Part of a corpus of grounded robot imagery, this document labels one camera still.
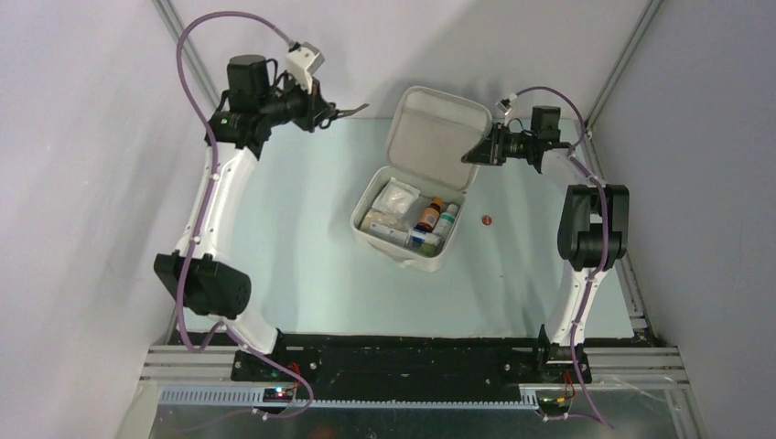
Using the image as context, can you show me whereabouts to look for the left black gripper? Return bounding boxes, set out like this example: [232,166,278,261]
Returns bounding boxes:
[260,70,337,134]

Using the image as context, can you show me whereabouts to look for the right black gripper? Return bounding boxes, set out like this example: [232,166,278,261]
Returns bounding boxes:
[460,123,534,167]

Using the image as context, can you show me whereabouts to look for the white bottle green label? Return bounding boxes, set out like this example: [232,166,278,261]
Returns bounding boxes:
[433,203,459,240]

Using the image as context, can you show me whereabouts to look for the brown medicine bottle orange cap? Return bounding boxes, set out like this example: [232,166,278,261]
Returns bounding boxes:
[415,198,444,232]

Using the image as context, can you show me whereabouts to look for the white medicine kit case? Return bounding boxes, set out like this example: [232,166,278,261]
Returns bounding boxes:
[350,86,492,273]

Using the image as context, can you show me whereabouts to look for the clear bag of pads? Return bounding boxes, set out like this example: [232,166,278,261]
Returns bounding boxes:
[372,177,420,216]

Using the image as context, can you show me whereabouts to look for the blue cotton swab packet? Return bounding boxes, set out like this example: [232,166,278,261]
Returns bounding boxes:
[368,223,409,247]

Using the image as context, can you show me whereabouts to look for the black handled scissors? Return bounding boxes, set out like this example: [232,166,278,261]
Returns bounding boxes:
[328,103,370,122]

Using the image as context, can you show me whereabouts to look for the blue white bandage roll packet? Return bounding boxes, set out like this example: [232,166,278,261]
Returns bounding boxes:
[409,229,439,247]

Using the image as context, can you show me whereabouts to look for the small green box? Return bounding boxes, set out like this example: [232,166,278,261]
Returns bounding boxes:
[416,242,441,257]

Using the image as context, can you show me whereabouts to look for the bag of latex gloves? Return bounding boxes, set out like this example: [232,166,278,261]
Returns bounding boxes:
[359,209,408,233]

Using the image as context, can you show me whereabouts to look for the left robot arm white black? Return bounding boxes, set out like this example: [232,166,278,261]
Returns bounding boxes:
[154,48,339,381]

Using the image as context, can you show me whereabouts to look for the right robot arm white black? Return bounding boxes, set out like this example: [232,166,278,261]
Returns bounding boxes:
[461,102,630,382]

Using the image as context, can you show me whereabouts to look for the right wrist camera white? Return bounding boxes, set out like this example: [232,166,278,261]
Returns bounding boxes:
[497,93,518,123]

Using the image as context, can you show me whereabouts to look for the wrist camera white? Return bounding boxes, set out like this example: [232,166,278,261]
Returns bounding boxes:
[497,93,518,123]
[286,42,325,94]

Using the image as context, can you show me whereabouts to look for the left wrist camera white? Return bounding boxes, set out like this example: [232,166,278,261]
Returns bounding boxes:
[286,42,325,94]

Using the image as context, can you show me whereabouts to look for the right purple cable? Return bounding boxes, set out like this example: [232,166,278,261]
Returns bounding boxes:
[506,85,615,429]

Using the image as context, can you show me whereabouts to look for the purple cable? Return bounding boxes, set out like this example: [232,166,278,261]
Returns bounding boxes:
[506,85,615,429]
[174,10,315,421]

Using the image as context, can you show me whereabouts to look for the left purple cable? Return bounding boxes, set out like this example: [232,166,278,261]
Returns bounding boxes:
[174,10,315,421]

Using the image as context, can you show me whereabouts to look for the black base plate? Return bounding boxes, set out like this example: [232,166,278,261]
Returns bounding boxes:
[231,334,592,403]

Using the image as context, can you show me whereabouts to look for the aluminium frame rail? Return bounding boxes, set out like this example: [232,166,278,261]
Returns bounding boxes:
[572,121,693,389]

